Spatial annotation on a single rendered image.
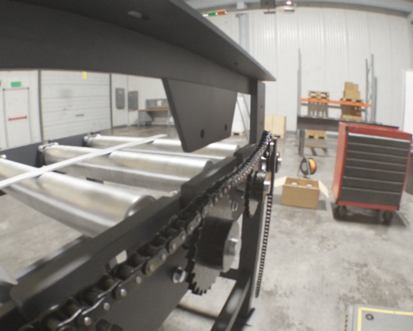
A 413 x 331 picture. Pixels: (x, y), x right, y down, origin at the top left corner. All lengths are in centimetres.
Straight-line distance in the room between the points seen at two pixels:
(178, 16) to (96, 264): 25
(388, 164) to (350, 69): 837
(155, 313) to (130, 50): 35
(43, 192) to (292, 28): 1067
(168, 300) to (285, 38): 1062
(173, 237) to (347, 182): 227
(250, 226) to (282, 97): 951
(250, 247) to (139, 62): 90
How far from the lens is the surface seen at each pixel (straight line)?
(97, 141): 131
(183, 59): 39
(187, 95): 38
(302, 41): 1069
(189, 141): 39
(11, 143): 976
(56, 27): 23
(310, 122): 531
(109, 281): 19
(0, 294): 31
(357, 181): 246
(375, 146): 242
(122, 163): 78
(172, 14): 25
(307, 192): 266
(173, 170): 67
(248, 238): 103
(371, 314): 112
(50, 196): 57
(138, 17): 26
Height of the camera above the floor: 106
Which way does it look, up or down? 14 degrees down
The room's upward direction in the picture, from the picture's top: straight up
